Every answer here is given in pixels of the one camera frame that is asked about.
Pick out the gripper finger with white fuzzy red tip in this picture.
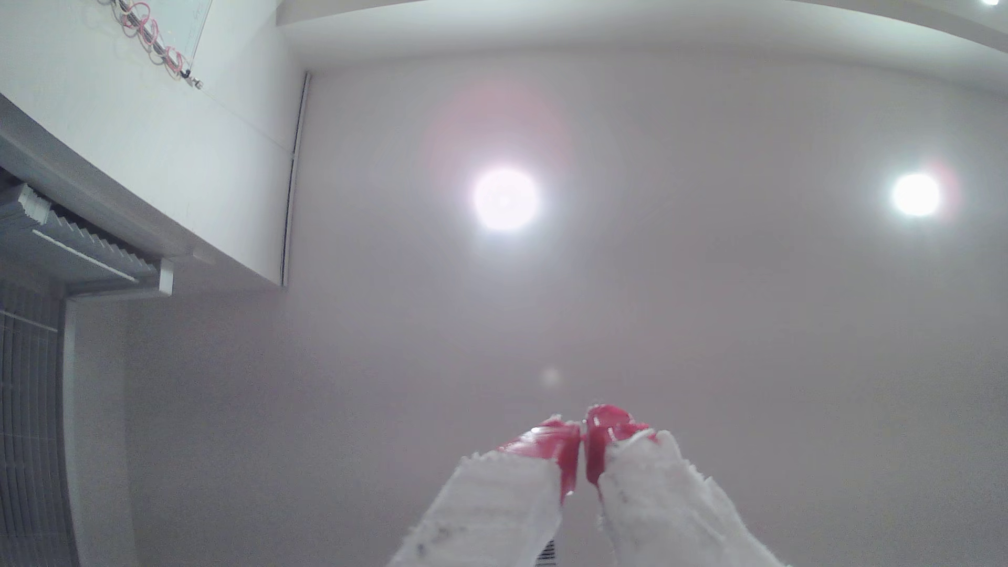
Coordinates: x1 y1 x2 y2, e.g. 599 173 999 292
585 405 789 567
387 417 582 567

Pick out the white window blind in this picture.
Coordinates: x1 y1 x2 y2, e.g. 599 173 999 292
0 183 175 567

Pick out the glass framed wall panel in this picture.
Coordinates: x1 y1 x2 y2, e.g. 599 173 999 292
145 0 214 66

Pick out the pink wire bundle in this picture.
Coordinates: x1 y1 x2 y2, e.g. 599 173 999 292
98 0 204 89

